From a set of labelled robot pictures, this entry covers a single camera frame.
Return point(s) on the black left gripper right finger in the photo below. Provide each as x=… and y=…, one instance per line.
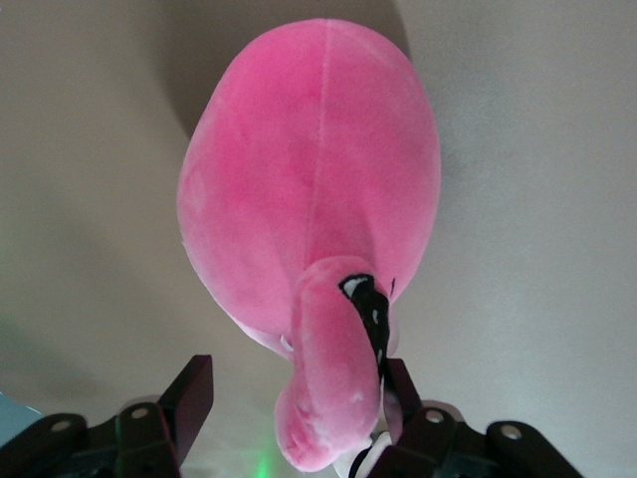
x=413, y=433

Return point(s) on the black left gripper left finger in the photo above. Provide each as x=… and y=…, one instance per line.
x=184, y=398

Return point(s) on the bright pink round plush toy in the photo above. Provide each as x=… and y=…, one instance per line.
x=308, y=174

